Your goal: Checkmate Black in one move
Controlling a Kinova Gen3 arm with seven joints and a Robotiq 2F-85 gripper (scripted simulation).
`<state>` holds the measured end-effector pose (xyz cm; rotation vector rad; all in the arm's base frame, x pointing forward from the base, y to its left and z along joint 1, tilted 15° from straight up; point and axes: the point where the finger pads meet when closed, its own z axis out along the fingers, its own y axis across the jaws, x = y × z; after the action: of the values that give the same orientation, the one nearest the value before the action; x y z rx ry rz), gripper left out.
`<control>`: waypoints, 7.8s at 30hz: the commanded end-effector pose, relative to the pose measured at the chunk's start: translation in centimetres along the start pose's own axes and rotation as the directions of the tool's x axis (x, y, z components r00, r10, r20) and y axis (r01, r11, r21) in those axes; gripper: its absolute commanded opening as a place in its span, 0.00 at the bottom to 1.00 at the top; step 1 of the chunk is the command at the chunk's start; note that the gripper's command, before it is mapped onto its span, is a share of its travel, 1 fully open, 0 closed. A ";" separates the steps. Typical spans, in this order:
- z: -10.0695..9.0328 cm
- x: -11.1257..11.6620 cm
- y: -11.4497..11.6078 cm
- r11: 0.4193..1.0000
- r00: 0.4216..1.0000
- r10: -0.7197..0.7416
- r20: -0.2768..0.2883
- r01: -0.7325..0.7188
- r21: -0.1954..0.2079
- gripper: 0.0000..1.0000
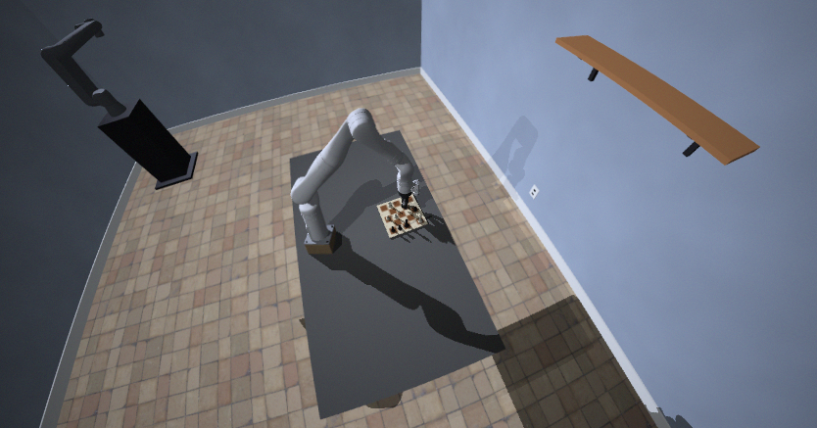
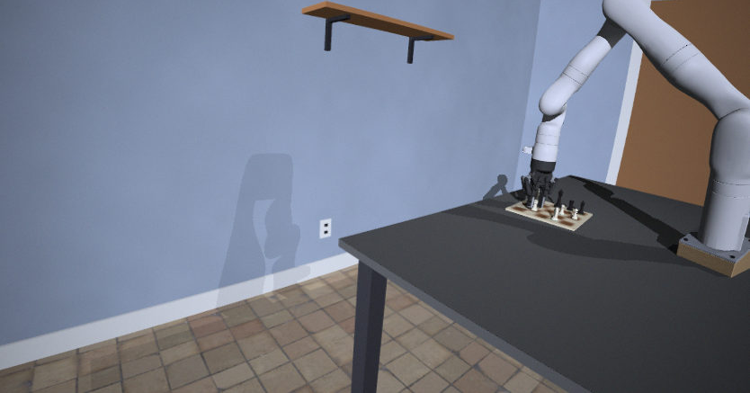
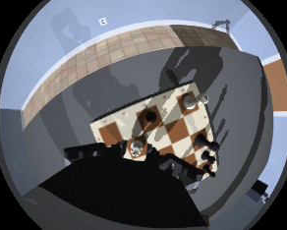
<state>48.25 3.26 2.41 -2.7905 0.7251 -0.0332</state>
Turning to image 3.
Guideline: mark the beige and brown chessboard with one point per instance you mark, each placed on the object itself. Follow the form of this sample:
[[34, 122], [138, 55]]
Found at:
[[174, 130]]

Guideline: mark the white chess king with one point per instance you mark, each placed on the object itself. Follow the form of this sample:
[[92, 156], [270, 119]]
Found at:
[[190, 102]]

